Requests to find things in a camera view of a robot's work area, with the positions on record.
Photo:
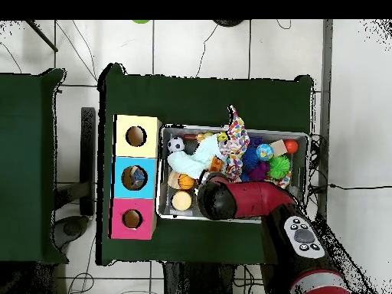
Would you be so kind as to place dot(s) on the mint green cloth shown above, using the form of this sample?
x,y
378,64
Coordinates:
x,y
190,162

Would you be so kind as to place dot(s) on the colourful dotted cloth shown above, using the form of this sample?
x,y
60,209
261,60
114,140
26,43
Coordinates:
x,y
235,141

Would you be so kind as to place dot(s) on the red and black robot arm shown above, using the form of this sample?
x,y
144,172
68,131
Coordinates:
x,y
260,196

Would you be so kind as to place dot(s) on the shallow mesh bin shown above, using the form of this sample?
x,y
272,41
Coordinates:
x,y
165,199

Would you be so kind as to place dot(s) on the wooden box with three holes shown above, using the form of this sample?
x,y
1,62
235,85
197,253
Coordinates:
x,y
147,183

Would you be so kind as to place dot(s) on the orange toy basketball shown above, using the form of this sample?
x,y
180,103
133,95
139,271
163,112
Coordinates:
x,y
186,182

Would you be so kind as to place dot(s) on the black and white soccer ball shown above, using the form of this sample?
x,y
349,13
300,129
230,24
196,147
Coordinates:
x,y
176,144

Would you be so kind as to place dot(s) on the toy hamburger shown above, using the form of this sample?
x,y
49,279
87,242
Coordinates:
x,y
181,200

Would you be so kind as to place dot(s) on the blue spiky ball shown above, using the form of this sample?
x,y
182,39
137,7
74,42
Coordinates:
x,y
251,157

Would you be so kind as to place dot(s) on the dark green table cloth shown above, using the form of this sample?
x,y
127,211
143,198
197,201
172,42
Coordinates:
x,y
199,101
24,168

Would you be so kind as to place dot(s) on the globe print ball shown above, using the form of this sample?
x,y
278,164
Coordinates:
x,y
265,152

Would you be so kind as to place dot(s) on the green spiky ball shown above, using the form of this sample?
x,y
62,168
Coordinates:
x,y
278,167

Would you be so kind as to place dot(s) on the wooden block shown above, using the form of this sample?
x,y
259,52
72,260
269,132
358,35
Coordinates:
x,y
278,147

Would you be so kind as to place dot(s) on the orange ball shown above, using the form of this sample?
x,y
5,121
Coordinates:
x,y
291,146

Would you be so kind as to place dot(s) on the black upright panel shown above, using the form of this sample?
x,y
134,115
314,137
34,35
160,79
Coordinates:
x,y
88,153

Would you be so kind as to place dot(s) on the grey round stand foot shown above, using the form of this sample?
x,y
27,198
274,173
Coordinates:
x,y
72,228

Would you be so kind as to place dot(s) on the black round object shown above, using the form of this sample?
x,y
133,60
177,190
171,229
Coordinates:
x,y
228,22

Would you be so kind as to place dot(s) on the small green object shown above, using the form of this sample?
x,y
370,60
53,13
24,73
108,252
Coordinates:
x,y
141,21

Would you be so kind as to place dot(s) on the black slanted rod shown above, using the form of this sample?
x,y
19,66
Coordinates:
x,y
43,36

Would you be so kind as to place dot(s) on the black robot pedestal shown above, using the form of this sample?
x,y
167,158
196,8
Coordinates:
x,y
199,280

